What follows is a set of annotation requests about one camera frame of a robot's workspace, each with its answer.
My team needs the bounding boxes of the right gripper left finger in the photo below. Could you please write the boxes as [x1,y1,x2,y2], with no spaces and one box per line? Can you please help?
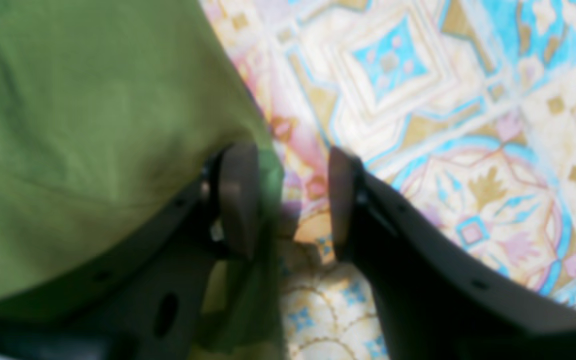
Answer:
[0,143,261,360]

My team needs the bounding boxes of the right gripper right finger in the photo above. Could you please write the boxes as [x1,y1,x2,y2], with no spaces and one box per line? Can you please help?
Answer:
[327,146,576,360]

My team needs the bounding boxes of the green t-shirt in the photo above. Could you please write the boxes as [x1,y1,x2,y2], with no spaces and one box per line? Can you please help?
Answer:
[0,0,286,360]

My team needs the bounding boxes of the patterned tablecloth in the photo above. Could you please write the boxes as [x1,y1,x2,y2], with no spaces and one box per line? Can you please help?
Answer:
[201,0,576,360]

